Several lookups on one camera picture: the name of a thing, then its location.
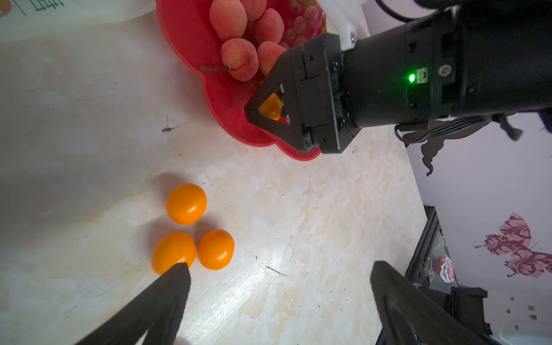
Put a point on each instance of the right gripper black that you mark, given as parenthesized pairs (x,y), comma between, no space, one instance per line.
(329,94)

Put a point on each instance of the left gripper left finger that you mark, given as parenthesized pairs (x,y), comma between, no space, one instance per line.
(154,315)

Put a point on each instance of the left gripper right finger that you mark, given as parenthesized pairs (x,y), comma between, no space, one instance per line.
(409,316)

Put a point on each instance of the orange fake fruit top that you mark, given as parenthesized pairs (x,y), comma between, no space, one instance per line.
(271,108)

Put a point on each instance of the pink fake peach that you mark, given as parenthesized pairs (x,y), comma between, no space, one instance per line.
(254,9)
(240,60)
(268,53)
(269,27)
(228,18)

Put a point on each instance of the orange fake fruit cluster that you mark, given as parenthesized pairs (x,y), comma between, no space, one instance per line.
(173,249)
(216,249)

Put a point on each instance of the purple fake grape bunch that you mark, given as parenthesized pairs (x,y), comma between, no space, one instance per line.
(304,20)

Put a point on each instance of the red flower-shaped fruit bowl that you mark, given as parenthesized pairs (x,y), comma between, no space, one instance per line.
(187,28)

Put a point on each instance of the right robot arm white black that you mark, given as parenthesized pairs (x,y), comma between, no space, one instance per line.
(467,63)

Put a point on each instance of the pink round sticker toy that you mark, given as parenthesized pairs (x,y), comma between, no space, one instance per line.
(444,268)

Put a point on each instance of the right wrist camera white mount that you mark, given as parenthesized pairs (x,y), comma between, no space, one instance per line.
(348,19)

